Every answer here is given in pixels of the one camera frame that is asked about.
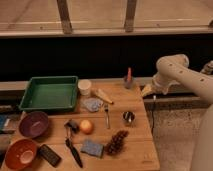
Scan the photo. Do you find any black handled knife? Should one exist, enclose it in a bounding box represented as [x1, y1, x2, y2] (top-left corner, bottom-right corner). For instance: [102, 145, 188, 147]
[65, 127, 83, 168]

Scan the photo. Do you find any blue box at left edge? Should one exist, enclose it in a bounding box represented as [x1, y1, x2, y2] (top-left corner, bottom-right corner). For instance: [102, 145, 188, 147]
[0, 115, 13, 133]

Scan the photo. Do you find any black remote control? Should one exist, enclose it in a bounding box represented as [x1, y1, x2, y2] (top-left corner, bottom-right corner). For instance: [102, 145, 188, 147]
[39, 144, 61, 167]

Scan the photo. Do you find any orange fruit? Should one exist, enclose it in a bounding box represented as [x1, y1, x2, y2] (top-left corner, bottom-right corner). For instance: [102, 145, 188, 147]
[80, 120, 93, 134]

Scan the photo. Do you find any white paper cup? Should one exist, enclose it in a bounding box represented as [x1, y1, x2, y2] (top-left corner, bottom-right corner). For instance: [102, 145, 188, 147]
[78, 79, 92, 96]

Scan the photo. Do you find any crumpled grey cloth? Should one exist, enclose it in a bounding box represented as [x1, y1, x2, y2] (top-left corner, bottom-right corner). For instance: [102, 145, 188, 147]
[82, 98, 103, 112]

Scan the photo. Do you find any purple bowl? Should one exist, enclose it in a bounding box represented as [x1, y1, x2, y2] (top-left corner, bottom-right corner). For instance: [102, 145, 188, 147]
[19, 111, 49, 138]

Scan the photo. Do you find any blue sponge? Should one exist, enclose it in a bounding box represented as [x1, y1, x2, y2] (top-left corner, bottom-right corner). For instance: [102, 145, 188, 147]
[81, 139, 104, 158]

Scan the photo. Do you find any small black brush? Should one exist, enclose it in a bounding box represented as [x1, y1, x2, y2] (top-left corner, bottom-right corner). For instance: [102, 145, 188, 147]
[65, 119, 79, 133]

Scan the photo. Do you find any green plastic tray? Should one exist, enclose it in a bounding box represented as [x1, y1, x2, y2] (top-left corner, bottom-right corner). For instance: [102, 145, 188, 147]
[19, 76, 78, 111]

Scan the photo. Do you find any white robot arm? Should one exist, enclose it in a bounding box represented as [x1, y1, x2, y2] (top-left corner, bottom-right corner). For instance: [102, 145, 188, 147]
[141, 54, 213, 171]

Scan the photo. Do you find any tan wooden scoop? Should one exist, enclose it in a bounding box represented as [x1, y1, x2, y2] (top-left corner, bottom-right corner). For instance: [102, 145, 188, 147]
[93, 89, 113, 104]

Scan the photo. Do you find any orange bowl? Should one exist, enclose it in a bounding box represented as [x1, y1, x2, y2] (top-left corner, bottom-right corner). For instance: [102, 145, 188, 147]
[5, 139, 37, 171]

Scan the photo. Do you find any metal cup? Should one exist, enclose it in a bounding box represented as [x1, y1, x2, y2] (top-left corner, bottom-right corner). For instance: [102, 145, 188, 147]
[123, 111, 135, 126]

